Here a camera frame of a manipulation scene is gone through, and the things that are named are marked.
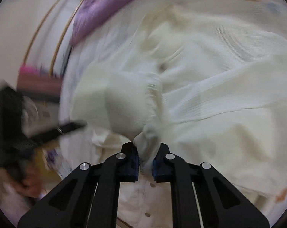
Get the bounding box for purple floral quilt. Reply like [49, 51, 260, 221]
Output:
[71, 0, 272, 46]

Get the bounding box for wooden rack rod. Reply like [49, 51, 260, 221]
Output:
[49, 0, 87, 77]
[23, 0, 75, 66]

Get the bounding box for pink towel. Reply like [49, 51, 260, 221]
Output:
[17, 65, 63, 96]

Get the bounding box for white button-up jacket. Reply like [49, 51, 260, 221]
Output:
[71, 5, 287, 228]

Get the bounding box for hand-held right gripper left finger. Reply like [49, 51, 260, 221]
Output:
[17, 142, 139, 228]

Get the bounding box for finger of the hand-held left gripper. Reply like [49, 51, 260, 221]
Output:
[30, 121, 87, 145]

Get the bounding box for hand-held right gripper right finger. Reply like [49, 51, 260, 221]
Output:
[152, 143, 270, 228]

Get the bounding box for person's left hand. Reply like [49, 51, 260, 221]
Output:
[13, 169, 48, 198]

